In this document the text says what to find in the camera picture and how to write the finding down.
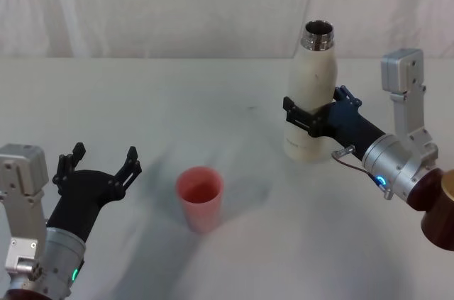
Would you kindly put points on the white table cloth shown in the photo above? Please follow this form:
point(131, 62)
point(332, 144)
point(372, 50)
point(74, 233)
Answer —
point(213, 101)

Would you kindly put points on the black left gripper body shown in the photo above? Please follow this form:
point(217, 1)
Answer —
point(81, 197)

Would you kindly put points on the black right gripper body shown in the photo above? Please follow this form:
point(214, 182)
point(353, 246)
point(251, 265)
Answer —
point(354, 126)

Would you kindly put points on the cream vacuum bottle steel neck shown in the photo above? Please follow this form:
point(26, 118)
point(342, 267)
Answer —
point(314, 69)

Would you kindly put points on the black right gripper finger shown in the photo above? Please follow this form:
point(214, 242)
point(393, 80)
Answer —
point(301, 120)
point(347, 95)

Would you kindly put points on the white curtain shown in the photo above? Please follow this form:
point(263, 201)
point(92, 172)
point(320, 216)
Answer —
point(142, 5)

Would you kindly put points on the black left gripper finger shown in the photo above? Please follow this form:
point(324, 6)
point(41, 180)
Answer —
point(69, 165)
point(128, 172)

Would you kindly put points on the pink plastic cup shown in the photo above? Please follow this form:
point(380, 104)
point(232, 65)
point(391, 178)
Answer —
point(200, 197)

